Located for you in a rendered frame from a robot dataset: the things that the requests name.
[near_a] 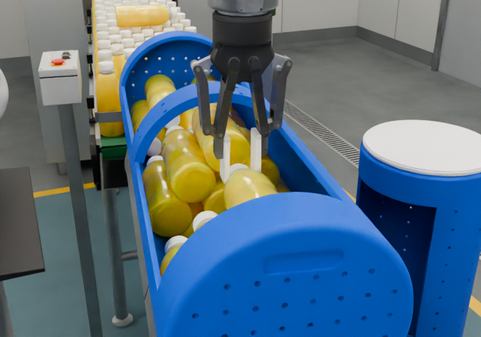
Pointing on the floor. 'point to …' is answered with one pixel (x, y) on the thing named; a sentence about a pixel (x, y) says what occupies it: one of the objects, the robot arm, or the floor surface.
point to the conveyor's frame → (104, 181)
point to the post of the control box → (80, 216)
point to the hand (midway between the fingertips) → (240, 157)
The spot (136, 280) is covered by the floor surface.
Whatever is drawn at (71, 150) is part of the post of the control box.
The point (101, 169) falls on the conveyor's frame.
